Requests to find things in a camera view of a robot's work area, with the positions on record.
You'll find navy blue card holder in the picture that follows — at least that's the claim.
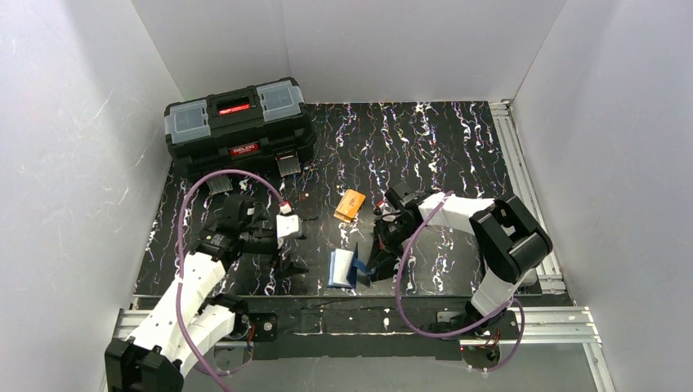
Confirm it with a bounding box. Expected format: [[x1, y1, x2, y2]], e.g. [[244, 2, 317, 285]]
[[326, 245, 375, 289]]

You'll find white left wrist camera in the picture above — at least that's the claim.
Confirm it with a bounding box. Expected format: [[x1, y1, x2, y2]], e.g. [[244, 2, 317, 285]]
[[275, 214, 302, 240]]

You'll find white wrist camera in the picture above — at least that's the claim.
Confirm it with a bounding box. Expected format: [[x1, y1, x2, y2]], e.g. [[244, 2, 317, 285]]
[[275, 214, 302, 240], [373, 200, 399, 221]]

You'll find black red toolbox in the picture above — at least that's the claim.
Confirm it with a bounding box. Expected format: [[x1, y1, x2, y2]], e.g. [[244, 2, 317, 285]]
[[164, 77, 317, 180]]

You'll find orange credit card stack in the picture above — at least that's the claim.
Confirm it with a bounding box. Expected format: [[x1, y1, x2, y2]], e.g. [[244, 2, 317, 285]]
[[333, 189, 365, 222]]

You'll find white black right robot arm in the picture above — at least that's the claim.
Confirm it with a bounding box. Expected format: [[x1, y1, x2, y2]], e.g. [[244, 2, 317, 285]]
[[364, 183, 553, 325]]

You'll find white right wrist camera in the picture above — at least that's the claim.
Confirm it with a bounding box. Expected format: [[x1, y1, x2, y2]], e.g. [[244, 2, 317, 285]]
[[373, 200, 399, 221]]

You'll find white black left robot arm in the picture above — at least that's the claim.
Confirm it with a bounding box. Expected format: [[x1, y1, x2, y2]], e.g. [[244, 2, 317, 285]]
[[105, 195, 302, 391]]

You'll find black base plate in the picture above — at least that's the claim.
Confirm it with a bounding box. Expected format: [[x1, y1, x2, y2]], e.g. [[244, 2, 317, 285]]
[[209, 294, 520, 360]]

